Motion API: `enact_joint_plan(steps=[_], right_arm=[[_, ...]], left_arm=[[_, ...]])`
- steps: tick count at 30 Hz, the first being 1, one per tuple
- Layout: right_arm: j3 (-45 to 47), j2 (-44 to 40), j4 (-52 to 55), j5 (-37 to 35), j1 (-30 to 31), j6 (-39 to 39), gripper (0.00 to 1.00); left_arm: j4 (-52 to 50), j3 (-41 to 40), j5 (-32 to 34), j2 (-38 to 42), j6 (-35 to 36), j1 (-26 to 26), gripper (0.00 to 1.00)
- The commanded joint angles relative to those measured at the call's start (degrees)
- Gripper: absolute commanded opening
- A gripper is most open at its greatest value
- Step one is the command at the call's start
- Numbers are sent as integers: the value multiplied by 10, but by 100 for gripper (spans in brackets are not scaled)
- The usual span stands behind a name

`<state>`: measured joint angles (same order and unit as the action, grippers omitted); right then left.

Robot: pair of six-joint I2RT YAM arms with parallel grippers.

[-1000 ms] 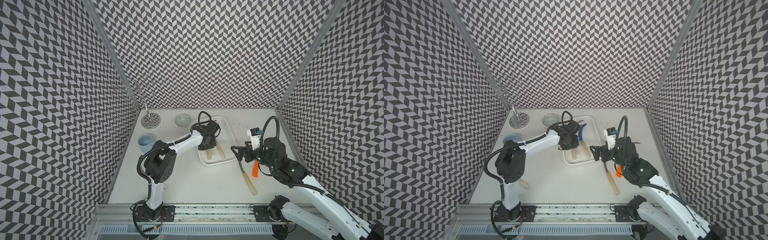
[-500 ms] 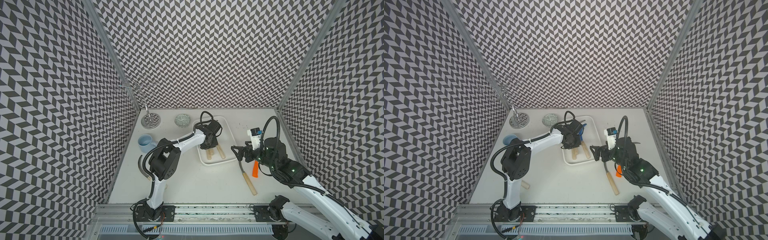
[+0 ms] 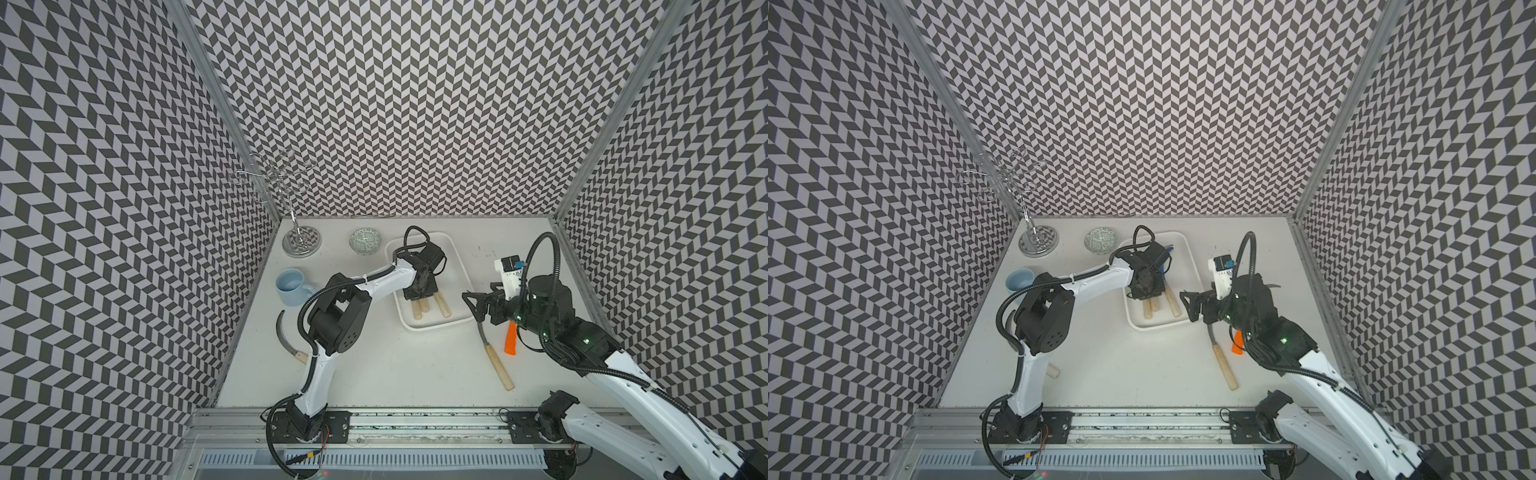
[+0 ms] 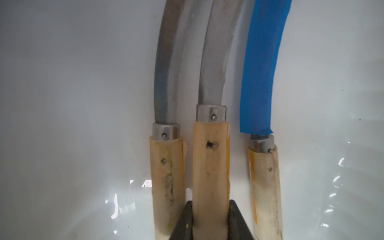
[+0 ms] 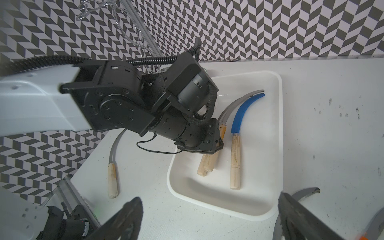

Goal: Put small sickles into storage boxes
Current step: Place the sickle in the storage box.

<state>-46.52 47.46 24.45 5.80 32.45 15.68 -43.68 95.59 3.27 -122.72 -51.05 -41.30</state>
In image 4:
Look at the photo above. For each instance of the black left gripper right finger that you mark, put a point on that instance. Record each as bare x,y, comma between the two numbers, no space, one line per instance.
238,229

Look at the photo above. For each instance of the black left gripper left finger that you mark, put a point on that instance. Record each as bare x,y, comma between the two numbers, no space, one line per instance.
184,227

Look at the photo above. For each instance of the white plastic storage box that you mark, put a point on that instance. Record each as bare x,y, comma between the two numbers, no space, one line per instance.
77,108

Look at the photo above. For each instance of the blue blade wooden handle sickle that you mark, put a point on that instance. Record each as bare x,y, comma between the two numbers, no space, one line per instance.
264,39

